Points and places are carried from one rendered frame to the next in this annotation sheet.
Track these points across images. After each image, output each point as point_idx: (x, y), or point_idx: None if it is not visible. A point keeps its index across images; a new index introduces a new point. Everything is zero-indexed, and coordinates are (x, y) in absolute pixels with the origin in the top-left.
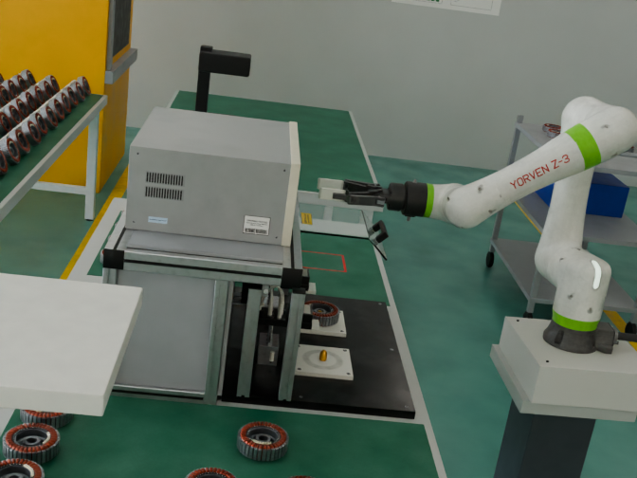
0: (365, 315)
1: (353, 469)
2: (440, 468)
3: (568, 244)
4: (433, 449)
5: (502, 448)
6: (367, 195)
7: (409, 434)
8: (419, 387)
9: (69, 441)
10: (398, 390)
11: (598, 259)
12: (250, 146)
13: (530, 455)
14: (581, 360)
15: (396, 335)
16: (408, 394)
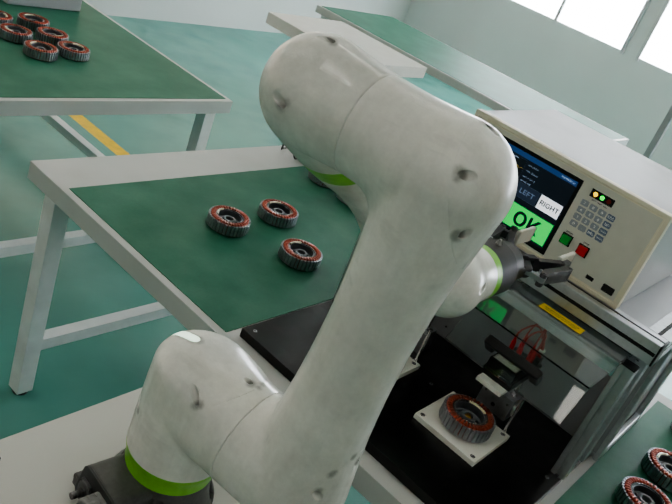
0: (457, 485)
1: (228, 262)
2: (171, 286)
3: (280, 397)
4: (193, 306)
5: None
6: (496, 232)
7: (225, 313)
8: (278, 388)
9: None
10: (283, 351)
11: (194, 355)
12: (549, 134)
13: None
14: (114, 428)
15: (397, 487)
16: (271, 350)
